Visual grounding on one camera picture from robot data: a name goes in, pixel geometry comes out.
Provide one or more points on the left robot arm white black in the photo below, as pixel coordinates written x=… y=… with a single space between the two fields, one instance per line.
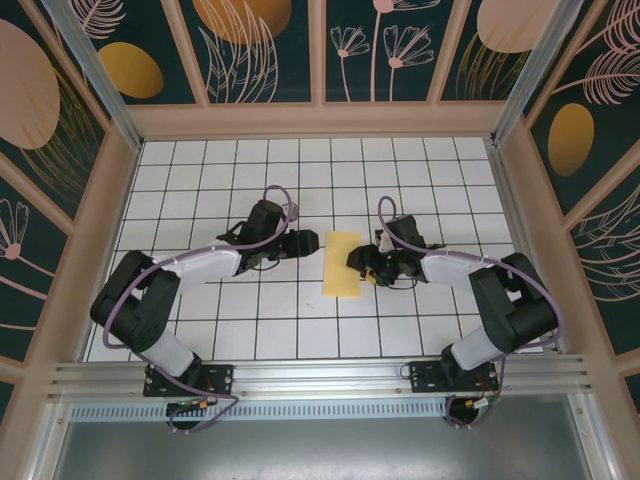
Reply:
x=135 y=310

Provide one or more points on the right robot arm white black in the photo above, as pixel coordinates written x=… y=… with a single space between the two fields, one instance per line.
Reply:
x=515 y=310

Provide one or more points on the grey sheet metal panel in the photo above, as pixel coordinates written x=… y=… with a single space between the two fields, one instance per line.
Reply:
x=320 y=450

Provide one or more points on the long aluminium mounting rail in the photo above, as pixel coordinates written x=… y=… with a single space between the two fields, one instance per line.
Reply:
x=320 y=375

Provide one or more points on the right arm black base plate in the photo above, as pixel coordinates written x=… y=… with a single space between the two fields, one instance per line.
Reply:
x=425 y=380

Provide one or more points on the aluminium table side rail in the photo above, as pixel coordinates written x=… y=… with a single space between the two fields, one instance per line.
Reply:
x=500 y=165

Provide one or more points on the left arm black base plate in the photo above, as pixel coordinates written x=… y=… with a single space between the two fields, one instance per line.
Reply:
x=222 y=377

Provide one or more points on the aluminium corner post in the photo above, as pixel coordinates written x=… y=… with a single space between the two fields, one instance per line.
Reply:
x=536 y=75
x=102 y=85

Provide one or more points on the aluminium frame bar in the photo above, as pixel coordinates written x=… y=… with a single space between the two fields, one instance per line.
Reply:
x=54 y=440
x=587 y=440

